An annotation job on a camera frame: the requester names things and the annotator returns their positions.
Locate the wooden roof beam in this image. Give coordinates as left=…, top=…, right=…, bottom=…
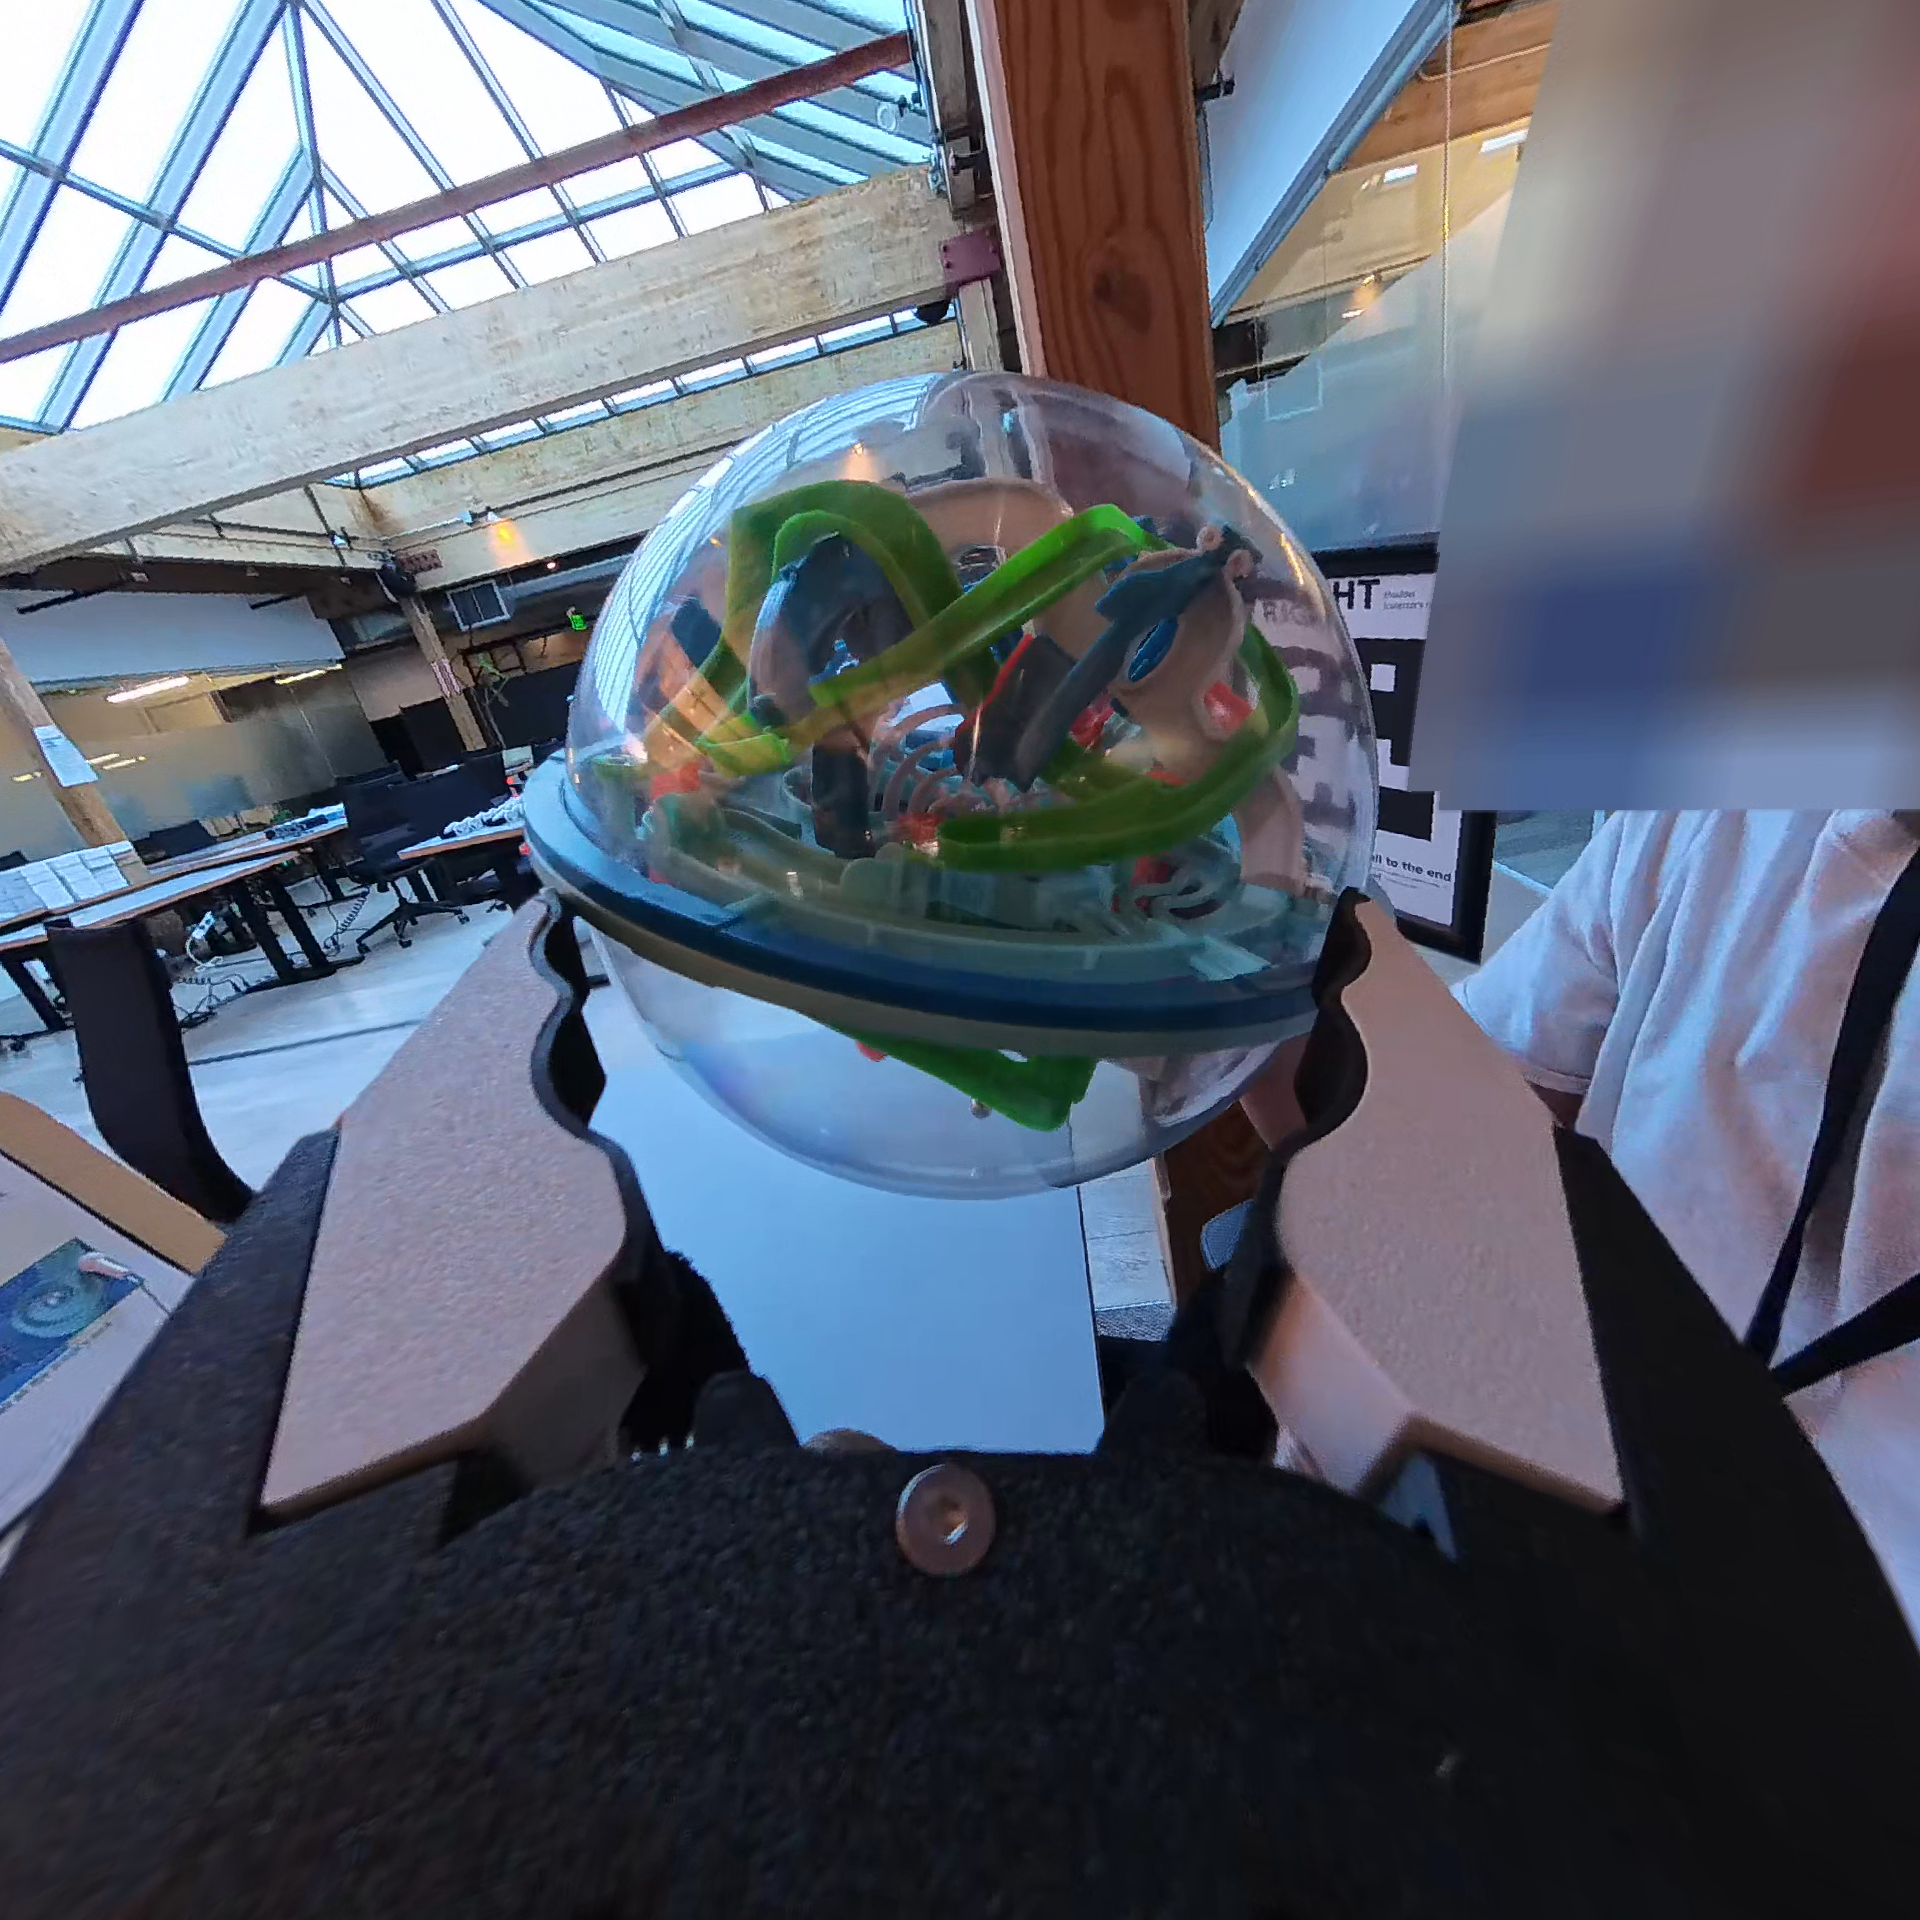
left=0, top=163, right=992, bottom=572

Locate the printed instruction sheet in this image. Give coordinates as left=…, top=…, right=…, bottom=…
left=0, top=1229, right=152, bottom=1411

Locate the black office chair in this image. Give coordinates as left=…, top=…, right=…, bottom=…
left=342, top=756, right=511, bottom=949

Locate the glass skylight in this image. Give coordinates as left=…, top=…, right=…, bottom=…
left=0, top=0, right=931, bottom=498

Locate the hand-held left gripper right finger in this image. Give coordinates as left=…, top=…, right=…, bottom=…
left=1241, top=891, right=1625, bottom=1510

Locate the row of office desks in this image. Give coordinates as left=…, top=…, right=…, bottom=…
left=0, top=809, right=527, bottom=1223

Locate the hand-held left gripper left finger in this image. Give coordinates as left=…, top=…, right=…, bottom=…
left=258, top=893, right=657, bottom=1518

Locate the clear plastic maze ball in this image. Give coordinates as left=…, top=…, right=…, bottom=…
left=522, top=371, right=1380, bottom=1198

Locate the red ceiling pipe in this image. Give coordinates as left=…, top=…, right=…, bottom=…
left=0, top=31, right=918, bottom=366

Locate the wooden post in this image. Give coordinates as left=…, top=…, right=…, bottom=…
left=974, top=0, right=1278, bottom=1307

